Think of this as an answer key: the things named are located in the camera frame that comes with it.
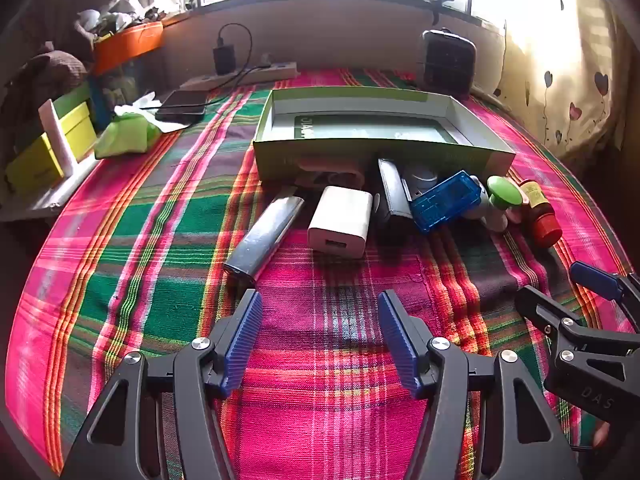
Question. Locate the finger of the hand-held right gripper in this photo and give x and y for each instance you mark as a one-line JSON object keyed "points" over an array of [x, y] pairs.
{"points": [[595, 275], [535, 305]]}

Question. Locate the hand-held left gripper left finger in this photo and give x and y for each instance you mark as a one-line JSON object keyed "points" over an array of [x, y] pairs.
{"points": [[245, 340]]}

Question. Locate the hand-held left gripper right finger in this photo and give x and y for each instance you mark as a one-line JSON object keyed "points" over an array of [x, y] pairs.
{"points": [[397, 340]]}

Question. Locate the red-capped small bottle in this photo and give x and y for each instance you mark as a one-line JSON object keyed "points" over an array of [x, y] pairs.
{"points": [[542, 220]]}

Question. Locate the grey slim power bank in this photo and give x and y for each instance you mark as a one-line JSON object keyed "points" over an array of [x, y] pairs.
{"points": [[260, 240]]}

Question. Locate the green-top white knob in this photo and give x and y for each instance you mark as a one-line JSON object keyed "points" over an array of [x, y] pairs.
{"points": [[502, 191]]}

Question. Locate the white charger adapter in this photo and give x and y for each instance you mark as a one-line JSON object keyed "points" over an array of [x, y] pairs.
{"points": [[340, 220]]}

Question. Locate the blue translucent case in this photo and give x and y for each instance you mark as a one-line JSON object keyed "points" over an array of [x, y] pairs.
{"points": [[442, 205]]}

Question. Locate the black rectangular device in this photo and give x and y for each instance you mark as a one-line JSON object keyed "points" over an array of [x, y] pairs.
{"points": [[395, 200]]}

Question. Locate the green cardboard box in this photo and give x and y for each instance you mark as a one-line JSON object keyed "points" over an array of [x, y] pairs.
{"points": [[340, 157]]}

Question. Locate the person's right hand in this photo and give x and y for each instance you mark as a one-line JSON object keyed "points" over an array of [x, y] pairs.
{"points": [[600, 435]]}

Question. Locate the pink green plaid blanket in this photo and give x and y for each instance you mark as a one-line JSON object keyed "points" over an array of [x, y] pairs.
{"points": [[150, 260]]}

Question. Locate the heart print curtain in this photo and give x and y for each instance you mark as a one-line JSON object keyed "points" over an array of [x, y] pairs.
{"points": [[565, 85]]}

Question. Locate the green tissue pack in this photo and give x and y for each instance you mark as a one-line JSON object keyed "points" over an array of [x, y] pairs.
{"points": [[125, 135]]}

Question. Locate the black smartphone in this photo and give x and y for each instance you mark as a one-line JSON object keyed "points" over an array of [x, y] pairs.
{"points": [[180, 105]]}

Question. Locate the white ledge board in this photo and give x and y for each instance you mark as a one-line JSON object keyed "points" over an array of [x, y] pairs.
{"points": [[45, 200]]}

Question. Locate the white tissue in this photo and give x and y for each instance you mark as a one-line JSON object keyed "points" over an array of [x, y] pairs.
{"points": [[135, 109]]}

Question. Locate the small grey heater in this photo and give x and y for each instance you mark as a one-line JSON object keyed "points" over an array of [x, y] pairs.
{"points": [[445, 60]]}

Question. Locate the white power strip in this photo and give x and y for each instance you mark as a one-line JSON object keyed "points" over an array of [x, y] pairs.
{"points": [[270, 72]]}

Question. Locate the yellow cardboard box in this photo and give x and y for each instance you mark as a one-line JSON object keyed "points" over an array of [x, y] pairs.
{"points": [[40, 160]]}

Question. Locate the white foam block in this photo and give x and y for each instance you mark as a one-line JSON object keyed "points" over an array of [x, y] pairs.
{"points": [[57, 140]]}

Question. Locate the blue box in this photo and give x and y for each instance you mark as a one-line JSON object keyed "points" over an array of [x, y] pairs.
{"points": [[100, 105]]}

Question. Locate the white plug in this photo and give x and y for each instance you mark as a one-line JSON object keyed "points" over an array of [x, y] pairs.
{"points": [[265, 60]]}

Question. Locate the clear storage container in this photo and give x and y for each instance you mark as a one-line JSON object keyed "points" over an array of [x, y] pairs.
{"points": [[135, 80]]}

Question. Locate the green flat box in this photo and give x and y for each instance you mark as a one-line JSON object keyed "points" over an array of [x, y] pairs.
{"points": [[70, 101]]}

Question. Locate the black window hook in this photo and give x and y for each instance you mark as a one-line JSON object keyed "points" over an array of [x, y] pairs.
{"points": [[440, 5]]}

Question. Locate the orange storage box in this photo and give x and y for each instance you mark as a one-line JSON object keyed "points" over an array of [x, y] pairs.
{"points": [[130, 45]]}

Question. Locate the brown cloth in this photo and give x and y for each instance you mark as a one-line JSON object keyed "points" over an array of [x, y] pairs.
{"points": [[50, 72]]}

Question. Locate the orange storage bin with clutter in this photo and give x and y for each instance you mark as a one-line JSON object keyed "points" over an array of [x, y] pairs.
{"points": [[110, 17]]}

